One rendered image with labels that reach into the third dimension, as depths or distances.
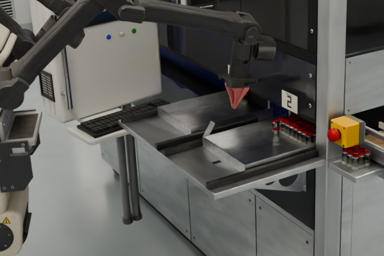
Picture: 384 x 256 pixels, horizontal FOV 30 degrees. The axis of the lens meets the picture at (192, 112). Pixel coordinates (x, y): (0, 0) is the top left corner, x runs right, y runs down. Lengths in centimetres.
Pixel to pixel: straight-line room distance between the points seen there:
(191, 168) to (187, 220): 111
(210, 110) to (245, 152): 40
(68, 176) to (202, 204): 134
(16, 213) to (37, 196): 185
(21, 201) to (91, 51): 78
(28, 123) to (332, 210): 100
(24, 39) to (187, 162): 65
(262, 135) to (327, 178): 30
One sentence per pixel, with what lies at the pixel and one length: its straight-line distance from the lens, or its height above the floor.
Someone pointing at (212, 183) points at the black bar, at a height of 90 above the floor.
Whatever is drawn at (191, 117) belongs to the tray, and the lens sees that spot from 263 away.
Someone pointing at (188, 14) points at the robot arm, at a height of 140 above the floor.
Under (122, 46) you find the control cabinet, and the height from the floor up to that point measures 106.
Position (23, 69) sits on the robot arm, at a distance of 195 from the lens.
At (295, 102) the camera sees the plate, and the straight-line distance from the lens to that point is 234.
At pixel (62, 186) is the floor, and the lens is 420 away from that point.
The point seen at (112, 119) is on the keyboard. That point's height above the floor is 83.
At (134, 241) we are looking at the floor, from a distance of 358.
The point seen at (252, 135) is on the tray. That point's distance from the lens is 245.
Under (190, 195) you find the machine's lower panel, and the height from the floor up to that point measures 34.
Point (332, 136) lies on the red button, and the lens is 216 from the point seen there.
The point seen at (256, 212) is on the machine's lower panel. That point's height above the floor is 51.
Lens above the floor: 186
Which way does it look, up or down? 22 degrees down
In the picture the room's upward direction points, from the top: 3 degrees counter-clockwise
